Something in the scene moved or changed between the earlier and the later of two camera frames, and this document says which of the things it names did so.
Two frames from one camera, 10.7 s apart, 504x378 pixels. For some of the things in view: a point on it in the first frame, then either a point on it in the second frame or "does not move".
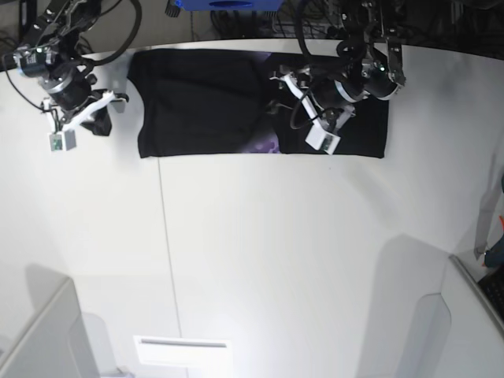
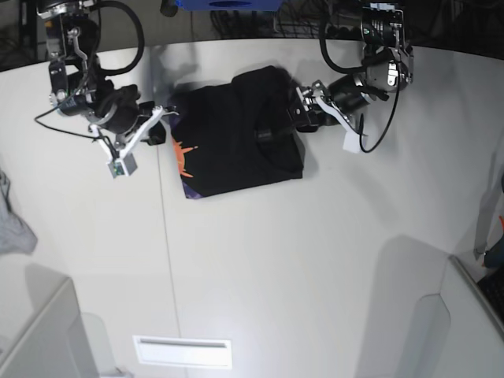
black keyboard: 492,284 does not move
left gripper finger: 101,124 -> 157,135
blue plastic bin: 194,5 does not move
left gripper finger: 111,94 -> 160,110
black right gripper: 332,92 -> 349,94
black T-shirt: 212,101 -> 237,134
